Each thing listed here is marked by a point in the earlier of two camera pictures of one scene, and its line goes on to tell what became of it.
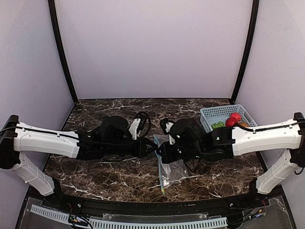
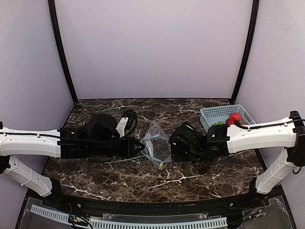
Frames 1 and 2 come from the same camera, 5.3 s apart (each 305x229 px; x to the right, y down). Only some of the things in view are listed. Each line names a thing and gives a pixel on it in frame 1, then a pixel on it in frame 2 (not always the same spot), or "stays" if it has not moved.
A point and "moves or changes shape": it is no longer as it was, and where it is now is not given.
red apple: [236, 115] stays
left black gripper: [142, 148] to [130, 148]
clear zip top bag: [169, 173] moves or changes shape
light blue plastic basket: [210, 116] stays
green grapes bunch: [215, 125] stays
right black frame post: [255, 8] stays
